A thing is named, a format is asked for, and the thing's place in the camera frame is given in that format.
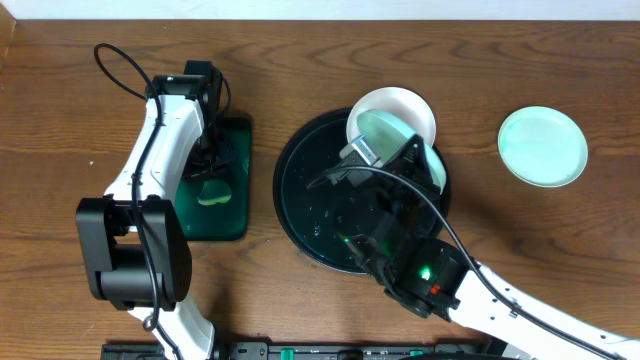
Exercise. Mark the mint plate front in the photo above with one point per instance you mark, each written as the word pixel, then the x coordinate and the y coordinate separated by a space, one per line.
pixel 385 133

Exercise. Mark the green scrubbing sponge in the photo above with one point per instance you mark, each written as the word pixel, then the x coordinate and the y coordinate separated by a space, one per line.
pixel 214 191

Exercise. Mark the white plate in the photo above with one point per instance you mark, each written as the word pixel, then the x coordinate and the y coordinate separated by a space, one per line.
pixel 405 104

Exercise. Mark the black rectangular water tray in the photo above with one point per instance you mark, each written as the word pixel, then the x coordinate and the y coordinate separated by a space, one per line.
pixel 220 222

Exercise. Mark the black round tray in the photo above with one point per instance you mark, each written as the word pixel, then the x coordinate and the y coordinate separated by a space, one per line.
pixel 306 209

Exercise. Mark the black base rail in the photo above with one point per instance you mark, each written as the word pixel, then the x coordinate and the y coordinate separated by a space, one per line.
pixel 255 350

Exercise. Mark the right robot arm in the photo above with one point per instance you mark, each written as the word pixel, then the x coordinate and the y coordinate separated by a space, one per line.
pixel 443 279

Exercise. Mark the mint plate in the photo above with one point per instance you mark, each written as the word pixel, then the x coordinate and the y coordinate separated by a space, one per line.
pixel 385 133
pixel 542 146

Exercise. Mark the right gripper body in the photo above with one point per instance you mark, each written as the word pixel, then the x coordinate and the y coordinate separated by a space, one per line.
pixel 411 201

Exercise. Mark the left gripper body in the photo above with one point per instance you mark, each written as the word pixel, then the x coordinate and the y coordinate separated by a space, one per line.
pixel 209 163

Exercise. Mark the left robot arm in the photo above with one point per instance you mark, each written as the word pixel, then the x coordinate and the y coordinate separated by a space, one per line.
pixel 135 252

